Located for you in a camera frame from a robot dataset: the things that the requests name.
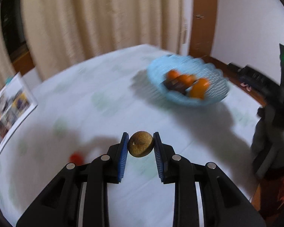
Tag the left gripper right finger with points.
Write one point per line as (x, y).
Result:
(173, 168)

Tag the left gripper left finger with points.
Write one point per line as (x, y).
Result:
(108, 168)

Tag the red cherry tomato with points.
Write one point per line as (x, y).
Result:
(77, 159)

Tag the brown round longan fruit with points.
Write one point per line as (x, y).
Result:
(140, 144)

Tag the large dark passion fruit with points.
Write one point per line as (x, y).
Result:
(175, 85)

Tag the pink slippers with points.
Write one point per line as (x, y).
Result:
(247, 87)

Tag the light blue lattice fruit basket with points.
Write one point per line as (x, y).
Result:
(156, 73)

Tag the white patterned tablecloth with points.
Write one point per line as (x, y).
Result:
(88, 107)

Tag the metal door knob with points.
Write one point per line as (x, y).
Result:
(199, 16)

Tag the photo calendar stand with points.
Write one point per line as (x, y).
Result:
(16, 104)

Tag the brown wooden door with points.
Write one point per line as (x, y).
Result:
(203, 27)

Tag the beige curtain right panel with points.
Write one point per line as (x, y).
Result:
(62, 33)

